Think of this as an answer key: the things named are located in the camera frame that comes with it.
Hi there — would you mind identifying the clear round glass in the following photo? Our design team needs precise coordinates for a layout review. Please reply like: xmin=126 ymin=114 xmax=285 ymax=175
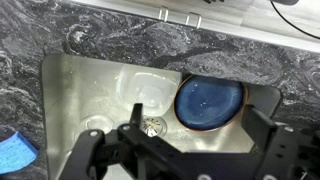
xmin=77 ymin=114 xmax=114 ymax=135

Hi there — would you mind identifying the black cable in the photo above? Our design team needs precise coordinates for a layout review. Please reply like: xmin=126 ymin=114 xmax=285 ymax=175
xmin=269 ymin=0 xmax=320 ymax=40

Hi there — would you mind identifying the stainless steel sink basin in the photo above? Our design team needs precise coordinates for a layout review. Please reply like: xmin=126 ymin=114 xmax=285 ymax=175
xmin=41 ymin=53 xmax=283 ymax=180

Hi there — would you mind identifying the metal cabinet handle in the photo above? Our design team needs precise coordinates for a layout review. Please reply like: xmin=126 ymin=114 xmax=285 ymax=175
xmin=185 ymin=11 xmax=203 ymax=30
xmin=157 ymin=6 xmax=170 ymax=23

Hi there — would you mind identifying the blue sponge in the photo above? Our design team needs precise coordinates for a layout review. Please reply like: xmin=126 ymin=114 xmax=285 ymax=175
xmin=0 ymin=130 xmax=39 ymax=175

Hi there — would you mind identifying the white cabinet front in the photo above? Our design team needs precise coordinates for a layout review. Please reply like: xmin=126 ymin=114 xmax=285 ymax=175
xmin=71 ymin=0 xmax=320 ymax=54

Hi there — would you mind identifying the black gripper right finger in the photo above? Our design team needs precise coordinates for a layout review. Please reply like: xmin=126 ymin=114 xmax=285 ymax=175
xmin=240 ymin=104 xmax=320 ymax=180

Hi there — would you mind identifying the blue ceramic plate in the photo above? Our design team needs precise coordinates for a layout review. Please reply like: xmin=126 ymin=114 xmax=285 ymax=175
xmin=173 ymin=74 xmax=249 ymax=133

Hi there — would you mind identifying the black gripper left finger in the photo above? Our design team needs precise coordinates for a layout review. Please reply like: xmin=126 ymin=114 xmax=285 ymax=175
xmin=59 ymin=103 xmax=188 ymax=180

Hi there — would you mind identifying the metal sink drain strainer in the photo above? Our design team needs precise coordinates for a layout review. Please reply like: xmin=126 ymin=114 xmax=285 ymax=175
xmin=139 ymin=115 xmax=168 ymax=138

